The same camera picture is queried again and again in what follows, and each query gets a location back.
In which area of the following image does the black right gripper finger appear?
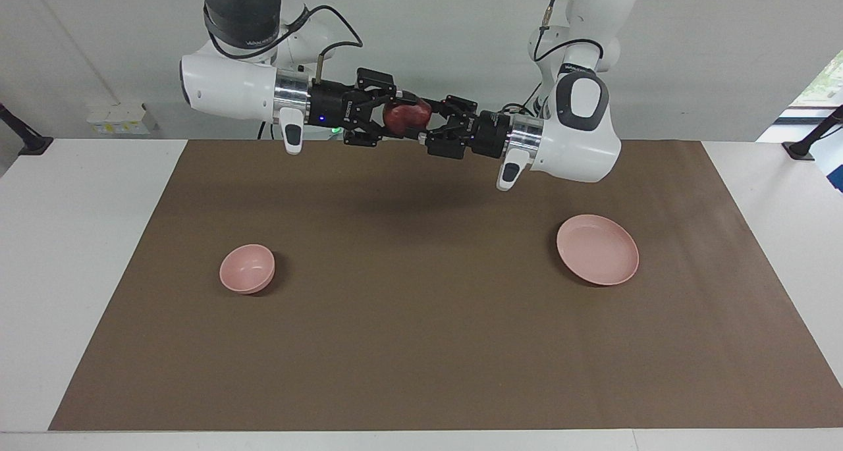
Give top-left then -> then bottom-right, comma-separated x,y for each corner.
356,68 -> 404,109
342,114 -> 396,147

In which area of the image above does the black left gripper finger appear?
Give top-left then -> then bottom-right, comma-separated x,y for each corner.
431,95 -> 478,130
425,130 -> 474,159

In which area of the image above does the dark red apple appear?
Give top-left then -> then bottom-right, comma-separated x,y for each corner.
384,101 -> 433,136

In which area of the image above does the pink plate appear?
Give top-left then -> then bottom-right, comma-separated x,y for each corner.
557,215 -> 639,286

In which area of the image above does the pink bowl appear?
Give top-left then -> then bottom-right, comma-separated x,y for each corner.
219,244 -> 276,295

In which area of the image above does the brown table mat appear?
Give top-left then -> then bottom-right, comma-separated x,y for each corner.
49,140 -> 843,432

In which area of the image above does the black stand clamp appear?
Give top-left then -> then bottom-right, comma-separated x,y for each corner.
0,103 -> 53,157
782,105 -> 843,161

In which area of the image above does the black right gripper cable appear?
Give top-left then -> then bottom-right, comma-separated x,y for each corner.
204,3 -> 364,84

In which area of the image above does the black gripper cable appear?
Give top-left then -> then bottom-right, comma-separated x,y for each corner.
204,3 -> 364,84
530,0 -> 603,63

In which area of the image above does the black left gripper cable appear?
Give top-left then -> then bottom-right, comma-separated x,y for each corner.
530,0 -> 603,63

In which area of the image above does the white wall socket box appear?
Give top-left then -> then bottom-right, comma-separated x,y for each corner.
87,103 -> 159,136

